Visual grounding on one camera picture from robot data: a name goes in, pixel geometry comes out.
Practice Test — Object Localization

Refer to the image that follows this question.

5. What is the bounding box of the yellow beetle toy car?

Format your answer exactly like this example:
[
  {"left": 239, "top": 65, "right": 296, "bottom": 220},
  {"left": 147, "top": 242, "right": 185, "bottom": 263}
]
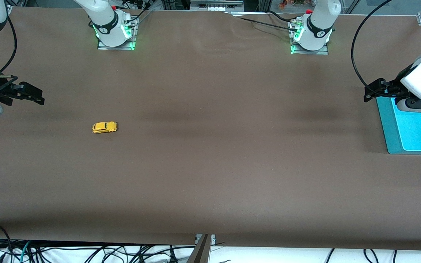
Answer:
[{"left": 92, "top": 122, "right": 118, "bottom": 134}]

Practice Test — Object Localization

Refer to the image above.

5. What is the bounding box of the teal plastic bin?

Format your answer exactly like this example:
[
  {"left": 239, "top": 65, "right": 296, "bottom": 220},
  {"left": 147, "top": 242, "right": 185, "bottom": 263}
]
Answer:
[{"left": 376, "top": 89, "right": 421, "bottom": 155}]

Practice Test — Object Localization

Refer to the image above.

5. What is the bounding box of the white power strip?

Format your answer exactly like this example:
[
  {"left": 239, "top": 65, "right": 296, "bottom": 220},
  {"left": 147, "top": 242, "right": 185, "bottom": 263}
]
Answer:
[{"left": 190, "top": 0, "right": 244, "bottom": 12}]

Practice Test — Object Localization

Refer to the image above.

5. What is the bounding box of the brown table mat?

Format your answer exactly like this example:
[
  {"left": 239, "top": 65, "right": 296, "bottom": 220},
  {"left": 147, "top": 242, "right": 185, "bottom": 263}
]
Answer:
[{"left": 0, "top": 7, "right": 421, "bottom": 251}]

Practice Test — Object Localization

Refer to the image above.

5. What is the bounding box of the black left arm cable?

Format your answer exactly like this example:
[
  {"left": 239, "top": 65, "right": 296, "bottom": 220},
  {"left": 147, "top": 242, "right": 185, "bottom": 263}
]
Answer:
[{"left": 351, "top": 0, "right": 394, "bottom": 88}]

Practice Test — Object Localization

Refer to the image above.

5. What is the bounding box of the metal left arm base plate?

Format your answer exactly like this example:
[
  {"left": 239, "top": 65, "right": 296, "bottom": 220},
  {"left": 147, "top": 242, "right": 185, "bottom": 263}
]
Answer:
[{"left": 290, "top": 20, "right": 329, "bottom": 55}]

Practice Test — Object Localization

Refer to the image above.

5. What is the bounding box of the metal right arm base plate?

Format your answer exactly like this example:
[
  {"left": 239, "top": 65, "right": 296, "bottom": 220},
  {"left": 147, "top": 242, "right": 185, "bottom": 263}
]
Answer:
[{"left": 97, "top": 16, "right": 137, "bottom": 51}]

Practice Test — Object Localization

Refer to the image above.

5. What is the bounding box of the black cable across mat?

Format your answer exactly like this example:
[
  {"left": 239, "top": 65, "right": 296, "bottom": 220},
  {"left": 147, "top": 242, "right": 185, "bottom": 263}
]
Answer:
[{"left": 225, "top": 13, "right": 300, "bottom": 31}]

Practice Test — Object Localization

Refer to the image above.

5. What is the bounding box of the teal floor cable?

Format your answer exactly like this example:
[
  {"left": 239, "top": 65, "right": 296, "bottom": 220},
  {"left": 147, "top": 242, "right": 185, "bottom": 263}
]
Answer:
[{"left": 19, "top": 240, "right": 33, "bottom": 263}]

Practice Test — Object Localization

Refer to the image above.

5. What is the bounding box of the metal table edge bracket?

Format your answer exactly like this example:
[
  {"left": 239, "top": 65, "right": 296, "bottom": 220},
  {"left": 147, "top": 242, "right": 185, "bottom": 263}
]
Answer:
[{"left": 195, "top": 234, "right": 217, "bottom": 246}]

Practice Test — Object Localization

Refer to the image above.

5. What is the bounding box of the dark frame beam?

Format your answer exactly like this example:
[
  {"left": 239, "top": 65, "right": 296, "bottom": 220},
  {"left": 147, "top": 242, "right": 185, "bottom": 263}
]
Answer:
[{"left": 187, "top": 234, "right": 212, "bottom": 263}]

